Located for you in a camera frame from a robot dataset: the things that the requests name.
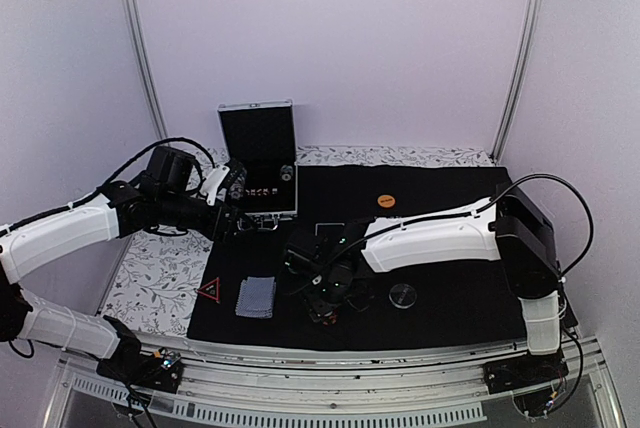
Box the orange black poker chips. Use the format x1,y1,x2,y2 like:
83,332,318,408
320,313,338,326

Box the blue patterned card deck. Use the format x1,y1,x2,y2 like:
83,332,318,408
235,277,276,319

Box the long poker chip stack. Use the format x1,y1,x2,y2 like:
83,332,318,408
228,178,246,201

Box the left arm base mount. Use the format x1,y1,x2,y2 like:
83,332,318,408
96,338,184,394

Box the right aluminium frame post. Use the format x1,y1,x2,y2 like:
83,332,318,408
490,0,543,163

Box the short poker chip stack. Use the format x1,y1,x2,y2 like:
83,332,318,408
280,165,294,182

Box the aluminium poker chip case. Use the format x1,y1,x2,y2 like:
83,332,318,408
218,99,298,232

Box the aluminium frame post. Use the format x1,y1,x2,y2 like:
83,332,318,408
121,0,168,139
490,0,543,163

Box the red dice row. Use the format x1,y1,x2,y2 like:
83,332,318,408
245,188,278,197

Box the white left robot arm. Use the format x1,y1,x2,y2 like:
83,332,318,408
1,146,251,382

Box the floral white tablecloth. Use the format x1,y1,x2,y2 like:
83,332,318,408
100,146,494,337

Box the black poker mat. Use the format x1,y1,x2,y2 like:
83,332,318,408
185,163,581,355

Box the left aluminium frame post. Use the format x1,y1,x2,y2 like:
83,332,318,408
121,0,168,139

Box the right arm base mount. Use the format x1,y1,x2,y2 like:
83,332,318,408
482,349,569,394

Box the orange big blind button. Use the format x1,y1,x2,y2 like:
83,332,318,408
377,194,396,209

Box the red triangle all-in marker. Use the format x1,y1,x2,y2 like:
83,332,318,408
196,277,220,304

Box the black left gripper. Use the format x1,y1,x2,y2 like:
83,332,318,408
159,190,259,244

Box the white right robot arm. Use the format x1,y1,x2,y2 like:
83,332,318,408
283,185,563,384

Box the clear dealer button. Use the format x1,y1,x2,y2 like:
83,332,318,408
389,283,418,310

